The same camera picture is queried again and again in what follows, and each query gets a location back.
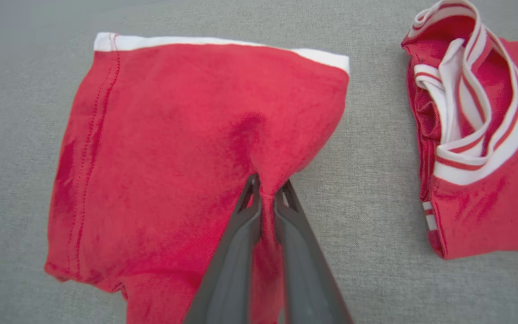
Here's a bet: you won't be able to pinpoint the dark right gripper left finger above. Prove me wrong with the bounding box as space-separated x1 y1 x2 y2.
183 173 263 324

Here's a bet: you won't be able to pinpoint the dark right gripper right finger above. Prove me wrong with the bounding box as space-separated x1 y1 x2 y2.
273 179 354 324

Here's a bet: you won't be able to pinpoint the red white-striped shorts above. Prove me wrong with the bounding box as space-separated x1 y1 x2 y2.
45 31 350 324

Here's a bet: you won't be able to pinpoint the red basketball jersey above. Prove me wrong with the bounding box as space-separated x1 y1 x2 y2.
401 0 518 260

